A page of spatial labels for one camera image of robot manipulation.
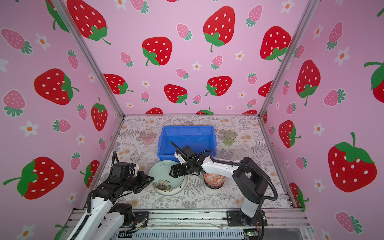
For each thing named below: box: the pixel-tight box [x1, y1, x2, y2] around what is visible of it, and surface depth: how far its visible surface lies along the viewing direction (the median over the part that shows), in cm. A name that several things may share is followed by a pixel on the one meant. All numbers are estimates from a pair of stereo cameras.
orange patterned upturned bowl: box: [203, 173, 226, 189], surface depth 81 cm
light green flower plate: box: [148, 160, 185, 192], surface depth 81 cm
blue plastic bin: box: [157, 125, 217, 162], surface depth 108 cm
